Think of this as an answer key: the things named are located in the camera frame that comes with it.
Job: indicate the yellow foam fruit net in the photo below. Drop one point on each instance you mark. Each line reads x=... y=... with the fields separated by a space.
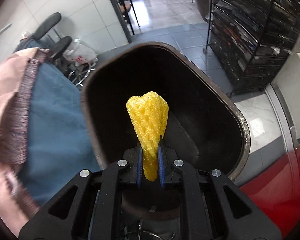
x=149 y=115

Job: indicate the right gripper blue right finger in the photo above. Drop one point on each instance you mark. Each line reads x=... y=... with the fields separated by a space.
x=212 y=206

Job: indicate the glass display cabinet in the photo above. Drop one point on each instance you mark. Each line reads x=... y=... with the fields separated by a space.
x=287 y=84

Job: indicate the black wire drawer cart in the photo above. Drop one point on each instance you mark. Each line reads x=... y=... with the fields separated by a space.
x=252 y=39

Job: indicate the wooden seat chair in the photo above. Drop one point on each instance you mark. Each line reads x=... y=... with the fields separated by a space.
x=125 y=7

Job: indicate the white red plastic bag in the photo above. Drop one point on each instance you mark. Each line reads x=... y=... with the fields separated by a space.
x=79 y=53

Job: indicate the white arc floor lamp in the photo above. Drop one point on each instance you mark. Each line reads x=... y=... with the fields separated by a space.
x=5 y=28

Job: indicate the red cabinet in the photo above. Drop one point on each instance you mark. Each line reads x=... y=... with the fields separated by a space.
x=276 y=191

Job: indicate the black round stool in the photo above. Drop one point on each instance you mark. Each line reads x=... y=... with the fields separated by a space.
x=60 y=47

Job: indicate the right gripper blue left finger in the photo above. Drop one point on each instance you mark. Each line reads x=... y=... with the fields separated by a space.
x=89 y=205

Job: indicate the brown plastic trash bin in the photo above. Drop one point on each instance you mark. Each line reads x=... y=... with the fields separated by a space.
x=204 y=126

